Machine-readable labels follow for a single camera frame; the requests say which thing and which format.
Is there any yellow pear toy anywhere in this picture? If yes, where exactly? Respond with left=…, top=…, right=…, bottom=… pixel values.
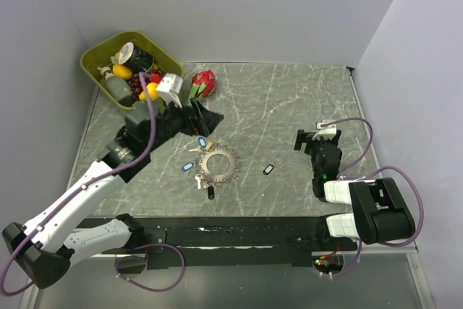
left=138, top=82, right=158, bottom=101

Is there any black key tag on table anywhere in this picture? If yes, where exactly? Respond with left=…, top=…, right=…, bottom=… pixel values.
left=263, top=164, right=274, bottom=175

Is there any yellow key tag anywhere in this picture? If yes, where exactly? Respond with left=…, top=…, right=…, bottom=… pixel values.
left=205, top=140, right=214, bottom=151

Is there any red dragon fruit toy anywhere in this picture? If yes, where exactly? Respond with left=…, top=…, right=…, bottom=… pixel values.
left=187, top=69, right=216, bottom=101

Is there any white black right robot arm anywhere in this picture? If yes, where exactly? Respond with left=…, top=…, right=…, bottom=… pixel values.
left=294, top=129, right=424, bottom=250

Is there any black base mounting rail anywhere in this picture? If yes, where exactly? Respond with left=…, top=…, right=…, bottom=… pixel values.
left=99, top=216, right=366, bottom=271

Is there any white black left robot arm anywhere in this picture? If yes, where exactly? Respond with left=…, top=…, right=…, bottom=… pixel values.
left=2, top=99, right=224, bottom=289

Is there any black key tag on ring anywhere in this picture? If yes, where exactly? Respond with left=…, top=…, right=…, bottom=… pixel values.
left=207, top=185, right=215, bottom=200

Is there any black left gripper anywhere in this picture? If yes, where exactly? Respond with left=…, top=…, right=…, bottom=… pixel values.
left=145, top=93, right=223, bottom=153

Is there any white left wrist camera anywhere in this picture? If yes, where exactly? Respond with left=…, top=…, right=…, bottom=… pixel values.
left=156, top=73, right=183, bottom=108

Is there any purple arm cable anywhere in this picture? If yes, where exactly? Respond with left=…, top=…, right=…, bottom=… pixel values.
left=0, top=72, right=186, bottom=295
left=318, top=117, right=425, bottom=278

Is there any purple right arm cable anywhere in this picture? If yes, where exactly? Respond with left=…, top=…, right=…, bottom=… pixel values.
left=318, top=117, right=425, bottom=278

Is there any dark purple grape bunch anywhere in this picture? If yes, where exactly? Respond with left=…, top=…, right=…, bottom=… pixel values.
left=128, top=71, right=163, bottom=100

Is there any grey pump bottle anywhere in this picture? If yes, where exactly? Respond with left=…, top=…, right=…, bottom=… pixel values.
left=98, top=67, right=135, bottom=107

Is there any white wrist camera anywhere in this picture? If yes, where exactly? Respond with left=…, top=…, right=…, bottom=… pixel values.
left=156, top=73, right=183, bottom=108
left=314, top=119, right=337, bottom=140

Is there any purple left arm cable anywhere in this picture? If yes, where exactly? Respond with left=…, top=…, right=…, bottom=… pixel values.
left=0, top=72, right=186, bottom=295

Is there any yellow lemon toy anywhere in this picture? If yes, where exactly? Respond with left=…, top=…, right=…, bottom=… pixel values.
left=112, top=64, right=133, bottom=80

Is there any round metal key ring plate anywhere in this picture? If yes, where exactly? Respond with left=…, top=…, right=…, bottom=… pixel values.
left=195, top=144, right=240, bottom=184

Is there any black cylindrical can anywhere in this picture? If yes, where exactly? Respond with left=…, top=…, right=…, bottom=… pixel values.
left=118, top=41, right=155, bottom=72

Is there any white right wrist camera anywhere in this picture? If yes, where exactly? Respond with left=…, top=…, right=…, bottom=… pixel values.
left=314, top=119, right=337, bottom=140

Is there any blue key tag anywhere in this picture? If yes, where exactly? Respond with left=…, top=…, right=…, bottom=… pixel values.
left=197, top=137, right=207, bottom=148
left=181, top=161, right=195, bottom=172

